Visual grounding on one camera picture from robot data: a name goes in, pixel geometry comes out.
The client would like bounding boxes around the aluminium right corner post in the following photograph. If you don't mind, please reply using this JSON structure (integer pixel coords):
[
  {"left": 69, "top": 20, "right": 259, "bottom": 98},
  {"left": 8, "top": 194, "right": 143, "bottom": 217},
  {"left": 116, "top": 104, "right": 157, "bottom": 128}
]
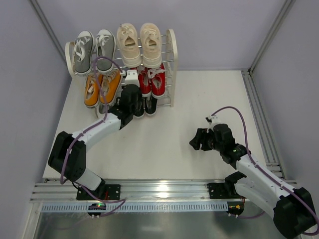
[{"left": 248, "top": 0, "right": 296, "bottom": 75}]

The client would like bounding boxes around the aluminium corner post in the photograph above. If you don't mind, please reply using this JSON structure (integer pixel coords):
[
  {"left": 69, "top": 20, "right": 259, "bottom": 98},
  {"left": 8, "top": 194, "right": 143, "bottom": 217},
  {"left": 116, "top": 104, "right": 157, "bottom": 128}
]
[
  {"left": 28, "top": 0, "right": 65, "bottom": 60},
  {"left": 248, "top": 0, "right": 296, "bottom": 75}
]

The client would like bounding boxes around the left controller board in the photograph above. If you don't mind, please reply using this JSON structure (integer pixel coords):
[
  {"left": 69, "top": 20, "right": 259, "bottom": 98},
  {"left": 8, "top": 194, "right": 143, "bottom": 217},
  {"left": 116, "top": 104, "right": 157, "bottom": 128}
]
[{"left": 88, "top": 203, "right": 106, "bottom": 219}]

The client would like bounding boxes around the aluminium left corner post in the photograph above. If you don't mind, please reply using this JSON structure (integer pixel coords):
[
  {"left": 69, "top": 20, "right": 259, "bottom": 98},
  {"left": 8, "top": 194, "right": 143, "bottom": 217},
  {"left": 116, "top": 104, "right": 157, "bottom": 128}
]
[{"left": 28, "top": 0, "right": 65, "bottom": 60}]

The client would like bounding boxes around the black canvas sneaker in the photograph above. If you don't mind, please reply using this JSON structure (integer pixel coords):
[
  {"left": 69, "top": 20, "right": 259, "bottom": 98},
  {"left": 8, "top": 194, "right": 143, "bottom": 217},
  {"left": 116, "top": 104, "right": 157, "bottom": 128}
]
[
  {"left": 134, "top": 107, "right": 145, "bottom": 119},
  {"left": 145, "top": 96, "right": 158, "bottom": 116}
]

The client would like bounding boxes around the grey canvas sneaker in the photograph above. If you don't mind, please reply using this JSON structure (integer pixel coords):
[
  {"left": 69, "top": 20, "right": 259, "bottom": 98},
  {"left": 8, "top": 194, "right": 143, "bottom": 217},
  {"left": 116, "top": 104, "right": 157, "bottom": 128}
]
[
  {"left": 74, "top": 30, "right": 95, "bottom": 76},
  {"left": 96, "top": 29, "right": 116, "bottom": 74}
]

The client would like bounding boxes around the aluminium front rail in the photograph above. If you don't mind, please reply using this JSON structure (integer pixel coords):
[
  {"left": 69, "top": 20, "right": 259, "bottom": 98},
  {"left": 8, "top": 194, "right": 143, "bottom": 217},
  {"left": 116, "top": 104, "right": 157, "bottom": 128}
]
[{"left": 30, "top": 178, "right": 224, "bottom": 203}]

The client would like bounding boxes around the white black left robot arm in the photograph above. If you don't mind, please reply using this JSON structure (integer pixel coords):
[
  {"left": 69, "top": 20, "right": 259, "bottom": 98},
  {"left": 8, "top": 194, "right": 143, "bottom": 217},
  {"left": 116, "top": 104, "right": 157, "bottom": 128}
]
[{"left": 48, "top": 84, "right": 142, "bottom": 200}]

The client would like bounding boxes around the red canvas sneaker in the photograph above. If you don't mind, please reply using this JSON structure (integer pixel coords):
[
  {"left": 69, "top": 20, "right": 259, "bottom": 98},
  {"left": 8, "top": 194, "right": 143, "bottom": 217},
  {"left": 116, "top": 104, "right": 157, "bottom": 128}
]
[
  {"left": 148, "top": 63, "right": 165, "bottom": 99},
  {"left": 137, "top": 65, "right": 151, "bottom": 98}
]

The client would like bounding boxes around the aluminium rail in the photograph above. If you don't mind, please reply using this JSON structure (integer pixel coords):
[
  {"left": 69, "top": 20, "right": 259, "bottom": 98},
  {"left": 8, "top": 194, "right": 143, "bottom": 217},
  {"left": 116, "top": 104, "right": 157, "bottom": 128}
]
[
  {"left": 241, "top": 70, "right": 286, "bottom": 180},
  {"left": 30, "top": 178, "right": 224, "bottom": 203}
]

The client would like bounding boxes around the cream metal shoe shelf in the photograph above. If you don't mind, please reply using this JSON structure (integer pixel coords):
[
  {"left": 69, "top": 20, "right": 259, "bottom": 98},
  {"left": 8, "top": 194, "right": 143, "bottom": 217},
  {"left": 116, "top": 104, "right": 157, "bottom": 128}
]
[{"left": 64, "top": 29, "right": 178, "bottom": 107}]

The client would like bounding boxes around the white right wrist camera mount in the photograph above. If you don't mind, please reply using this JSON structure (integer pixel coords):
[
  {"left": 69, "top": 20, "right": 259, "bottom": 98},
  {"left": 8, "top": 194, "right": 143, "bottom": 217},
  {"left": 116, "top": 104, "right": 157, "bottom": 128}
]
[{"left": 205, "top": 115, "right": 220, "bottom": 128}]

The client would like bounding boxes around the grey slotted cable duct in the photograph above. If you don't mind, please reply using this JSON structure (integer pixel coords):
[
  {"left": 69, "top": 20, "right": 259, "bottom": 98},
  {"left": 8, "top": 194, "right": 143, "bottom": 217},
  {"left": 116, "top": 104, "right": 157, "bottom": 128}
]
[{"left": 40, "top": 201, "right": 228, "bottom": 213}]

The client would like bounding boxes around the aluminium right side rail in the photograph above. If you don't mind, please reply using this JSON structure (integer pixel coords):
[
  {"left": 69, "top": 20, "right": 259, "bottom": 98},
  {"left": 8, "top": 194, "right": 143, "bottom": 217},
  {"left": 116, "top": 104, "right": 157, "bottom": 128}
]
[{"left": 241, "top": 70, "right": 286, "bottom": 180}]

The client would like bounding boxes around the orange canvas sneaker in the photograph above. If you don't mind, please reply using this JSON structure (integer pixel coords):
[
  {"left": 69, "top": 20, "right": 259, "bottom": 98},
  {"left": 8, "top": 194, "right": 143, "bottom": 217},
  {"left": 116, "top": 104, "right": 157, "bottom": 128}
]
[
  {"left": 84, "top": 74, "right": 100, "bottom": 108},
  {"left": 101, "top": 70, "right": 122, "bottom": 106}
]

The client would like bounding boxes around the beige lace sneaker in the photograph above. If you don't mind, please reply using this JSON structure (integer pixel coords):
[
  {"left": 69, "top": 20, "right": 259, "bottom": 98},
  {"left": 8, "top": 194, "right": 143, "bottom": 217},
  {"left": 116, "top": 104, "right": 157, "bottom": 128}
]
[
  {"left": 140, "top": 23, "right": 162, "bottom": 68},
  {"left": 117, "top": 23, "right": 142, "bottom": 68}
]

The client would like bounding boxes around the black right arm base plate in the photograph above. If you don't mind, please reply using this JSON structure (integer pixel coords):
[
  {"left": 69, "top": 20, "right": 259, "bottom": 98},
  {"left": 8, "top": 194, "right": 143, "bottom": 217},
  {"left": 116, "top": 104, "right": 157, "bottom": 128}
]
[{"left": 207, "top": 182, "right": 244, "bottom": 199}]

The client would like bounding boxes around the white sneaker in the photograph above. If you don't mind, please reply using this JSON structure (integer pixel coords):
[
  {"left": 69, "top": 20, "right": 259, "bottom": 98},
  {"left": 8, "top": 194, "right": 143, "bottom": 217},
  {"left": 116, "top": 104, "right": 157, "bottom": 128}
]
[{"left": 94, "top": 102, "right": 106, "bottom": 119}]

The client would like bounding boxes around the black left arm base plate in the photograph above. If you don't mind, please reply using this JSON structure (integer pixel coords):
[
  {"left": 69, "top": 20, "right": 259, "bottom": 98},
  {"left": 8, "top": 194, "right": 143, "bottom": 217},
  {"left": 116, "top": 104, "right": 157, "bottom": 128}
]
[{"left": 76, "top": 184, "right": 121, "bottom": 201}]

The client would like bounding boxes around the right controller board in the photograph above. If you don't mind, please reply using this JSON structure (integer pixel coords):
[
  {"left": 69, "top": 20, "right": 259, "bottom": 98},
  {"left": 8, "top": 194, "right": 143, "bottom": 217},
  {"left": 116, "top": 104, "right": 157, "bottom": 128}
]
[{"left": 226, "top": 202, "right": 245, "bottom": 215}]

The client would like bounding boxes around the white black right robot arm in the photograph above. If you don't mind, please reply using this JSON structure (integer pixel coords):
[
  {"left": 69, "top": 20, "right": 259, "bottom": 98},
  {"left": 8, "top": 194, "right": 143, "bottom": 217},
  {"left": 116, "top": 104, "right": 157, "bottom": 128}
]
[{"left": 189, "top": 123, "right": 318, "bottom": 239}]

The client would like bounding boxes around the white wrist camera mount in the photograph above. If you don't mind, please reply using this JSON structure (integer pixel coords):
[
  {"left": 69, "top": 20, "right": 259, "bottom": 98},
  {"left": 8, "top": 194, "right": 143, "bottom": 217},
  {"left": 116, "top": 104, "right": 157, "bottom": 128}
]
[
  {"left": 205, "top": 115, "right": 220, "bottom": 128},
  {"left": 124, "top": 69, "right": 140, "bottom": 87}
]

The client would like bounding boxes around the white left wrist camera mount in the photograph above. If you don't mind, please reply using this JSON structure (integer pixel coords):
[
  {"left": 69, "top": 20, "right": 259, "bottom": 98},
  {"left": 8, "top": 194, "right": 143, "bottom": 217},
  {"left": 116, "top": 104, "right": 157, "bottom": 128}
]
[{"left": 124, "top": 69, "right": 140, "bottom": 87}]

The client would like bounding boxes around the controller board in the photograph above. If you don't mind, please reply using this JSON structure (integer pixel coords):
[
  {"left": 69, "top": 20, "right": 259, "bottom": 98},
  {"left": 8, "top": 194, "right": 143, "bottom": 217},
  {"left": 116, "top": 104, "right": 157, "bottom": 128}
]
[
  {"left": 226, "top": 202, "right": 245, "bottom": 215},
  {"left": 88, "top": 203, "right": 106, "bottom": 219}
]

